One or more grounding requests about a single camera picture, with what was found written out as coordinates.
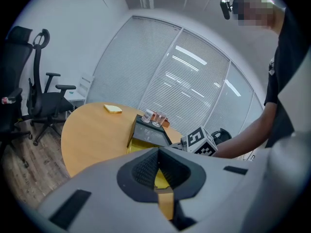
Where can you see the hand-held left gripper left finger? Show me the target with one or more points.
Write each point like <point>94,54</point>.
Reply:
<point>97,198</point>

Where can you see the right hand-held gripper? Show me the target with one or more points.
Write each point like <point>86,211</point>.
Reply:
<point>200,142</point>

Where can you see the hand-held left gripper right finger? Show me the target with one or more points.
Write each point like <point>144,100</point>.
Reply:
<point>218,193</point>

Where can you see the black tray with yellow drawer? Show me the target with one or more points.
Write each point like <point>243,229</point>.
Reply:
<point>150,133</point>

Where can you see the person's right forearm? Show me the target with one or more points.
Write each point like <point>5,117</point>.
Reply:
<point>243,139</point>

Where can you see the black padded office chair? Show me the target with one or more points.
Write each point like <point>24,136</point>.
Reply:
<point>222,136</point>

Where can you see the clear drinking glass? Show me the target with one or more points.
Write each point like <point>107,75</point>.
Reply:
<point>159,120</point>

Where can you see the wide white window blind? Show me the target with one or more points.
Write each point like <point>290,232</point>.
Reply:
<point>187,86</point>

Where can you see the white capped glass cup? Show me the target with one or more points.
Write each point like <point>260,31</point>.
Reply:
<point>147,116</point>

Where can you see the slice of bread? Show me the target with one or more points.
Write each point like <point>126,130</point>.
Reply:
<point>113,108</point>

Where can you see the narrow white window blind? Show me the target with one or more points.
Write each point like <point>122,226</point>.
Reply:
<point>131,64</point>

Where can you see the black loop headrest office chair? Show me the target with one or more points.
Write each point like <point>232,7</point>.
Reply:
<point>46,103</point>

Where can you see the small white shelf unit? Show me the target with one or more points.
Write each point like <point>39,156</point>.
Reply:
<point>81,91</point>

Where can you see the person's black shirt torso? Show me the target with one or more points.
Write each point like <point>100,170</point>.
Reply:
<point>286,69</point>

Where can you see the person's head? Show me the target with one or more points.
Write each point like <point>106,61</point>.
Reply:
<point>257,11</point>

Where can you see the black mesh headrest office chair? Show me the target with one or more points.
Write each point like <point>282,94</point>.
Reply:
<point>12,81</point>

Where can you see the black head-mounted camera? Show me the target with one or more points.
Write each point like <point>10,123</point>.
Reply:
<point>226,7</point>

